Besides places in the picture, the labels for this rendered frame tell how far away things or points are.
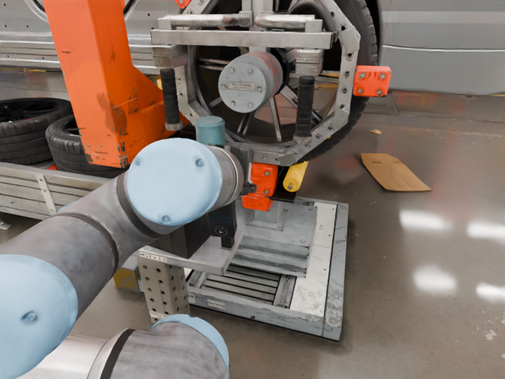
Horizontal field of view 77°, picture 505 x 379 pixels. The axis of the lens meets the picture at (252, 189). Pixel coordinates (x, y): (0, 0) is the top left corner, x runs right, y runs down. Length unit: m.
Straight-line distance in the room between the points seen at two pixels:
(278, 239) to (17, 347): 1.08
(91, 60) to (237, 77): 0.51
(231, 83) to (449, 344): 1.14
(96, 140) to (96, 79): 0.22
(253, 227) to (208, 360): 0.88
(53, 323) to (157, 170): 0.16
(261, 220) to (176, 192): 1.05
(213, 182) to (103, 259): 0.13
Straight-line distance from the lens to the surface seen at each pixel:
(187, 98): 1.08
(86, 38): 1.16
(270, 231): 1.33
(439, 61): 1.43
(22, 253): 0.30
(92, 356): 0.56
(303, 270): 1.31
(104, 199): 0.39
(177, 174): 0.33
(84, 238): 0.33
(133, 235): 0.38
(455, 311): 1.54
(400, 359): 1.31
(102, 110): 1.20
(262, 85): 0.83
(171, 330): 0.56
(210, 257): 0.87
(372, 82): 0.95
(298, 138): 0.76
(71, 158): 1.69
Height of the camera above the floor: 1.02
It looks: 30 degrees down
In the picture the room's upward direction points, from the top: straight up
